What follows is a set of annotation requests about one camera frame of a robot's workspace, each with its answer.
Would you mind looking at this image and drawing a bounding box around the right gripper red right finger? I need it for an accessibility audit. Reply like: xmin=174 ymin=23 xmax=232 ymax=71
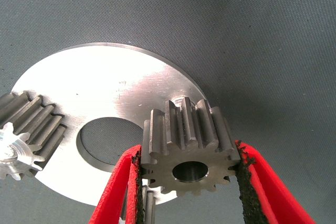
xmin=235 ymin=140 xmax=316 ymax=224

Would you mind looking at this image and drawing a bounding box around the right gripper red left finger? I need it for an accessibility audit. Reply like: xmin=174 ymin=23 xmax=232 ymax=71
xmin=89 ymin=144 xmax=145 ymax=224

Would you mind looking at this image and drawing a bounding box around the small steel gear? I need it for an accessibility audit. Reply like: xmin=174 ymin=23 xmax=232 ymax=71
xmin=141 ymin=97 xmax=241 ymax=198
xmin=141 ymin=185 xmax=156 ymax=224
xmin=0 ymin=90 xmax=68 ymax=182

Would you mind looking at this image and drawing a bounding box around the round metal plate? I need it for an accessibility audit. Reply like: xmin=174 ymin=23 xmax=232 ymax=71
xmin=12 ymin=42 xmax=207 ymax=206

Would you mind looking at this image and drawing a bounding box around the dark grey table cloth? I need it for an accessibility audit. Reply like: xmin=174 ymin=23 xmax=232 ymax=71
xmin=0 ymin=0 xmax=336 ymax=224

